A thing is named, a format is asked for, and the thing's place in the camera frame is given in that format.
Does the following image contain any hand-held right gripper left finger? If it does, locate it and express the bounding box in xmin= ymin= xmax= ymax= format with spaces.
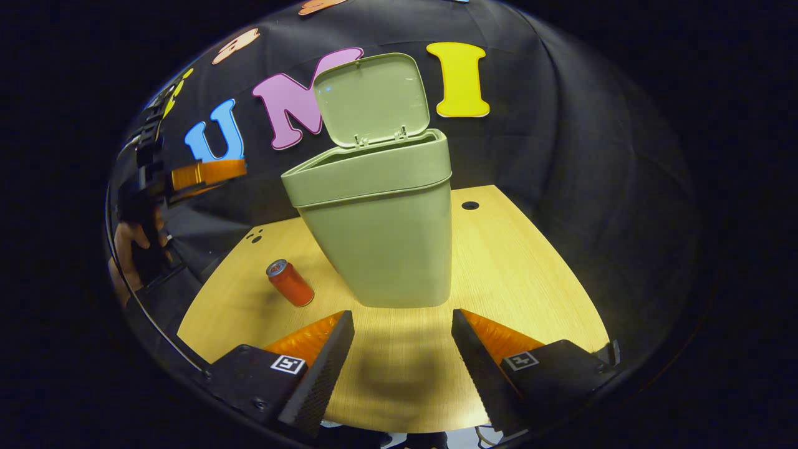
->
xmin=199 ymin=310 xmax=356 ymax=437

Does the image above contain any black backdrop cloth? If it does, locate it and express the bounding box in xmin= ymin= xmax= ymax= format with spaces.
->
xmin=106 ymin=0 xmax=699 ymax=375

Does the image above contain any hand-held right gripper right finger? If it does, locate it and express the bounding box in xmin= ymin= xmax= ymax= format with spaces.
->
xmin=451 ymin=308 xmax=622 ymax=437

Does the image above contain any green desktop garbage bin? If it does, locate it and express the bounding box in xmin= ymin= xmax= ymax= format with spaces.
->
xmin=281 ymin=52 xmax=453 ymax=309

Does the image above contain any red pop can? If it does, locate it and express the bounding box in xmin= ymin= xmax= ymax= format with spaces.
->
xmin=266 ymin=259 xmax=315 ymax=308

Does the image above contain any wooden desktop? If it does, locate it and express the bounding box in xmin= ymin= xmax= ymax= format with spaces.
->
xmin=176 ymin=185 xmax=610 ymax=434

